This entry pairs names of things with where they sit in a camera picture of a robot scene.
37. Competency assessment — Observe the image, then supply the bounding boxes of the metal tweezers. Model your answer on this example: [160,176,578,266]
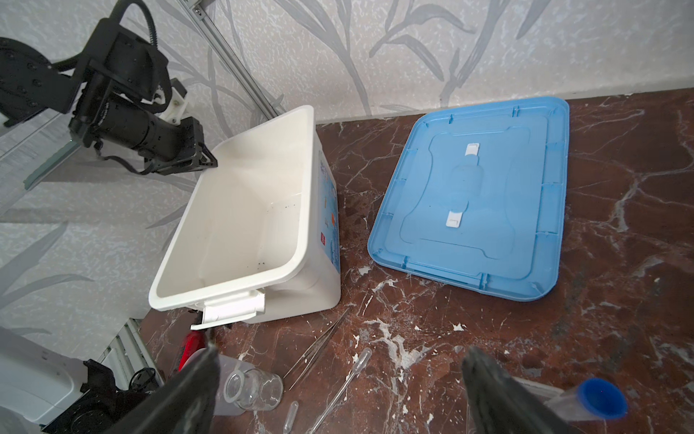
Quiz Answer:
[283,307,352,391]

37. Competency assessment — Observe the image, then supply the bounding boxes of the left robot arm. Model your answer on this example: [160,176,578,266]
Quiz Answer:
[1,1,218,175]

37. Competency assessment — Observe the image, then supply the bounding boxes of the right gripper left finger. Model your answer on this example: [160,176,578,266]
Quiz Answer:
[108,345,220,433]

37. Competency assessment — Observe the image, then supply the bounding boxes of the white plastic storage bin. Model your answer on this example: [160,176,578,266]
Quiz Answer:
[148,105,342,329]

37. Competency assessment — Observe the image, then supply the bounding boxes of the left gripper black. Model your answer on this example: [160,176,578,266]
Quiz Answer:
[69,18,218,175]

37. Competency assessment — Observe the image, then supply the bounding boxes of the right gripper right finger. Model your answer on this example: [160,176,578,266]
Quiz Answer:
[461,346,578,433]

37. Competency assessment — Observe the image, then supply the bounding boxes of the red spray bottle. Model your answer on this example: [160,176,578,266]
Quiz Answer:
[178,330,207,371]

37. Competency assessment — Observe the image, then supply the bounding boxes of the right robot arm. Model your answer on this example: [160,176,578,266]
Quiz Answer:
[1,328,575,433]

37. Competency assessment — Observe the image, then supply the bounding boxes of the blue plastic bin lid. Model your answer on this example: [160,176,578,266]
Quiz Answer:
[368,97,569,302]

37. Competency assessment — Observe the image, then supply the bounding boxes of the clear wall shelf green liner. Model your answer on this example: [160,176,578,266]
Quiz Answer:
[1,110,80,213]

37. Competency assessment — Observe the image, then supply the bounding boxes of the small clear glass beaker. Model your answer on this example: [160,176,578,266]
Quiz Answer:
[232,368,284,412]

